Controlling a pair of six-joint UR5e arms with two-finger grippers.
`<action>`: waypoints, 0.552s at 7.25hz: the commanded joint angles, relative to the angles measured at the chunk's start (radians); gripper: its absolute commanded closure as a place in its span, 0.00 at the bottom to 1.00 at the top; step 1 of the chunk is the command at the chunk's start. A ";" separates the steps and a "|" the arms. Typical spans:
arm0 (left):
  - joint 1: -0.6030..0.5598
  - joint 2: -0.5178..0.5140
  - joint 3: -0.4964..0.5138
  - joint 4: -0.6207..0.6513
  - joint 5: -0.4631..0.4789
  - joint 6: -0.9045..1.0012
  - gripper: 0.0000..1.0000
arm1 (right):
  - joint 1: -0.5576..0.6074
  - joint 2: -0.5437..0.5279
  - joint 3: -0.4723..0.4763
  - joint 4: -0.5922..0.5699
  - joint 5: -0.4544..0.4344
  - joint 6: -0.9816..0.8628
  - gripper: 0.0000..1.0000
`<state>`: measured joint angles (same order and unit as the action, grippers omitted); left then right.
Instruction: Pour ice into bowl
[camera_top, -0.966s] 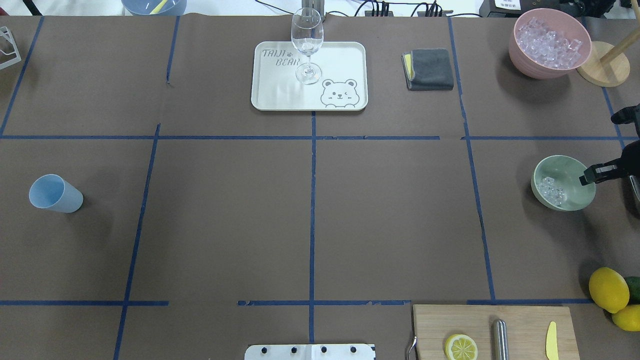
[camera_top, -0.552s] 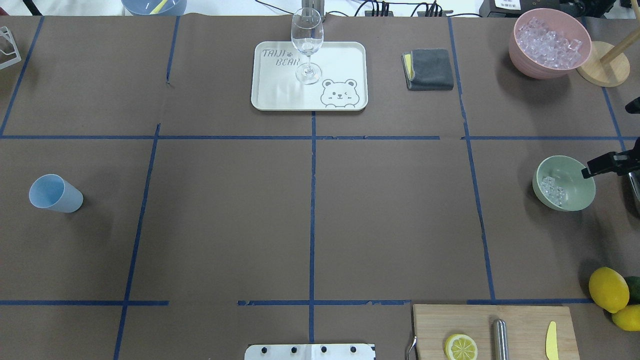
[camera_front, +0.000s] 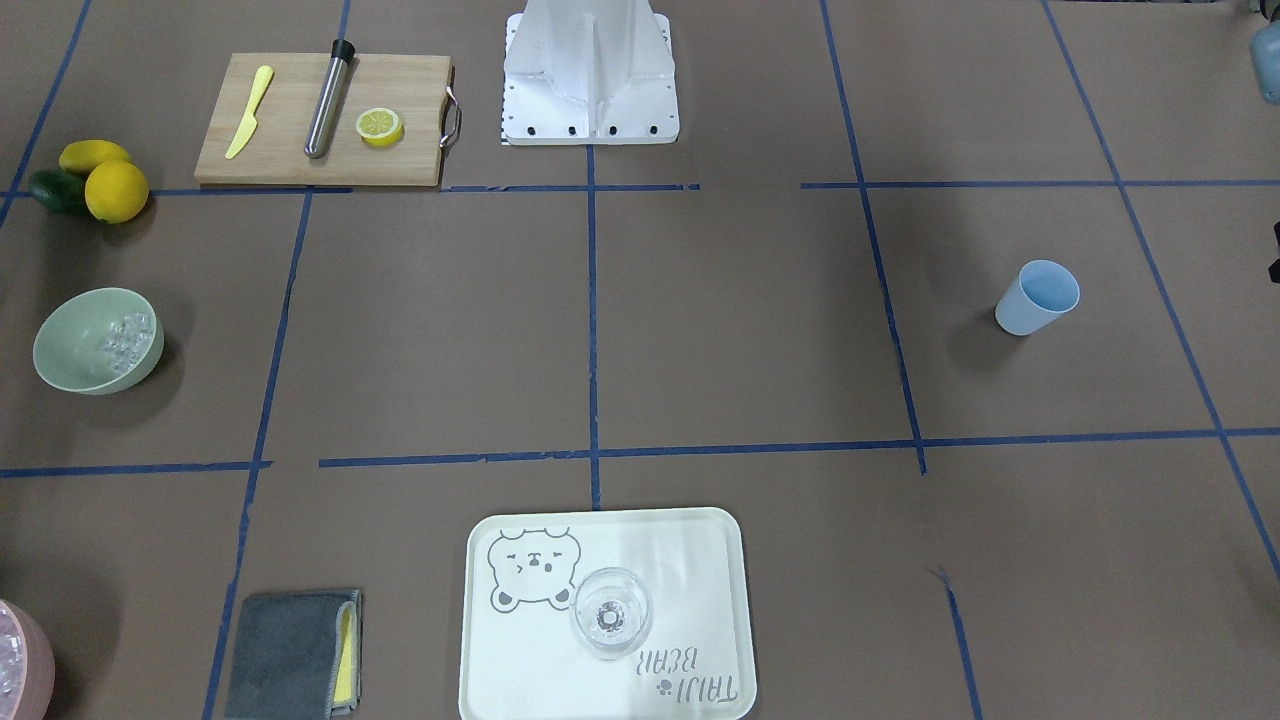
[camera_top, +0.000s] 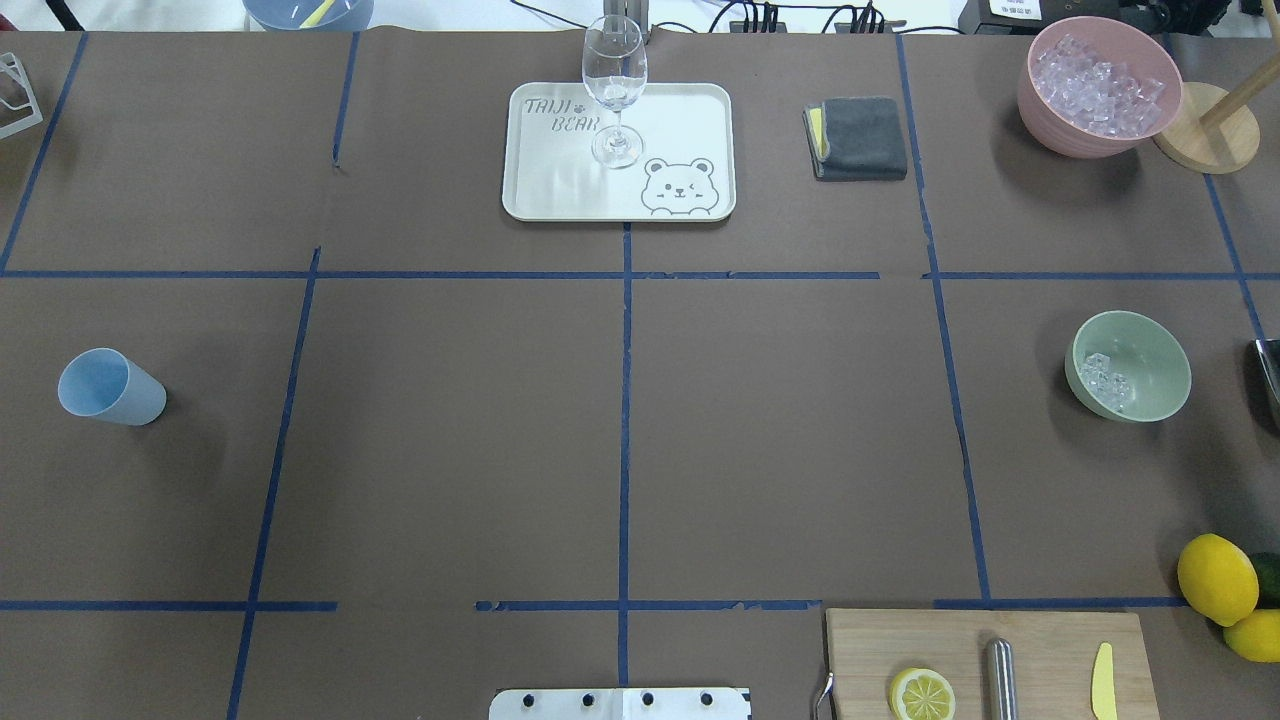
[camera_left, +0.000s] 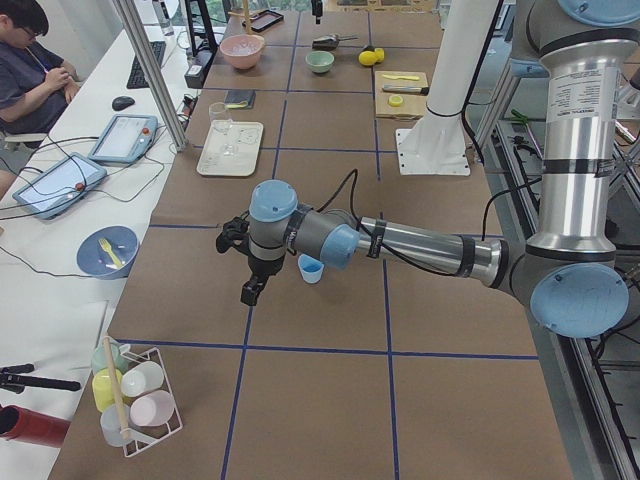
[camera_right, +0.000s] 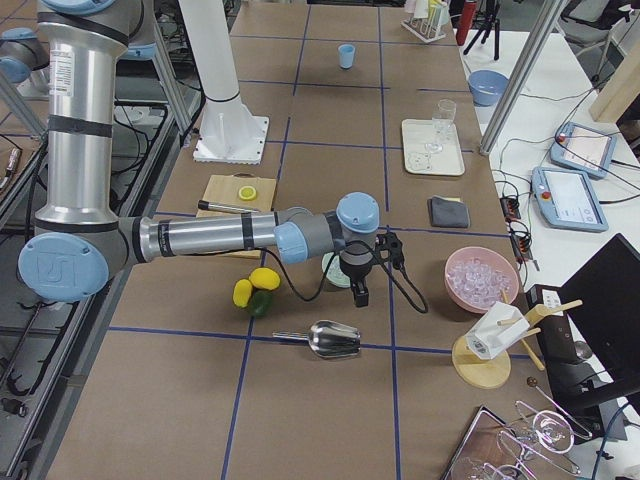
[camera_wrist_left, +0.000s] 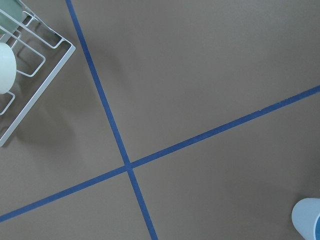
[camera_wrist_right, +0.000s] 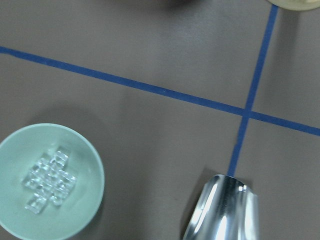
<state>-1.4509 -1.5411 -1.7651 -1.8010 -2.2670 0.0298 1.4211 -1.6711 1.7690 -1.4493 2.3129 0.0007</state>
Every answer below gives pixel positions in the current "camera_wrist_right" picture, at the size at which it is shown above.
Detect green bowl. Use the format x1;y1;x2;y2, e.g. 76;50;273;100
0;123;105;240

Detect metal ice scoop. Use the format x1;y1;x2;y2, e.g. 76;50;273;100
183;174;260;240

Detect ice cubes in green bowl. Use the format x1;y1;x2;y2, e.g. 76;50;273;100
21;146;77;215

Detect wooden cup stand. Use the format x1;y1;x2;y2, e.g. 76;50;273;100
267;0;320;11

